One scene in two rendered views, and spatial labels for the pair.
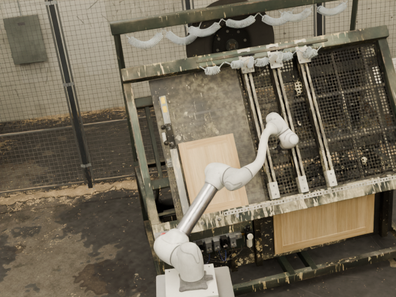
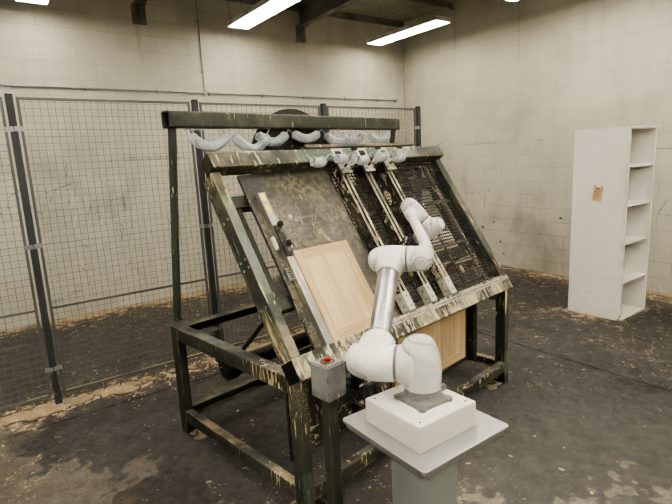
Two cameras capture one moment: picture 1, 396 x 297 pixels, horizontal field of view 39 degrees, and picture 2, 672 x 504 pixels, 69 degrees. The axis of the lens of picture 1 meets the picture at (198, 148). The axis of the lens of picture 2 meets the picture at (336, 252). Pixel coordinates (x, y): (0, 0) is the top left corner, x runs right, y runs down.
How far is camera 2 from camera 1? 242 cm
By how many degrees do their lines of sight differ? 35
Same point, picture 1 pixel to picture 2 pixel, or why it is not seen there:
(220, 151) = (339, 260)
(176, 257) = (409, 358)
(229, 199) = (365, 316)
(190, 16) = (259, 118)
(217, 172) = (395, 253)
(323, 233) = not seen: hidden behind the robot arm
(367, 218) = (461, 340)
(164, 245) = (373, 351)
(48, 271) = not seen: outside the picture
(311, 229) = not seen: hidden behind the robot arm
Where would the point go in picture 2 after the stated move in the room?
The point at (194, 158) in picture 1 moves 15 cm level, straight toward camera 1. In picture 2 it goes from (315, 269) to (329, 273)
